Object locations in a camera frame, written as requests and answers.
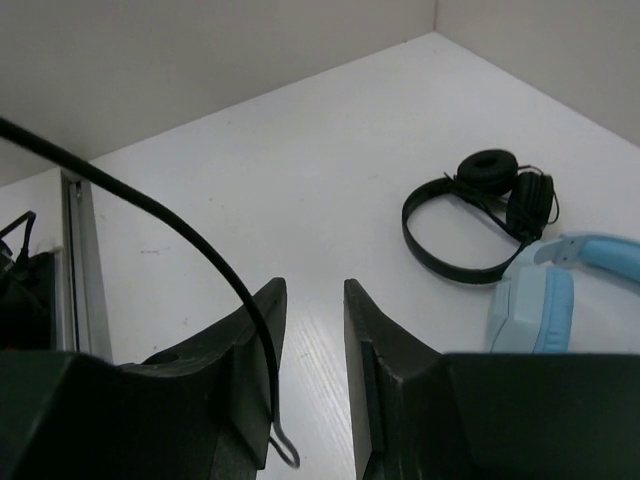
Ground black on-ear headphones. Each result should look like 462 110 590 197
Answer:
401 149 560 285

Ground black audio cable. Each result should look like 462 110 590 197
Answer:
0 115 301 470

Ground light blue gaming headphones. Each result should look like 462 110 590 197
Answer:
485 233 639 353

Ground aluminium front rail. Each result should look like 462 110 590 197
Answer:
56 171 113 362

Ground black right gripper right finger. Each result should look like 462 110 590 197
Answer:
344 279 639 479

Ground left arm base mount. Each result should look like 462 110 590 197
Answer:
1 211 57 351

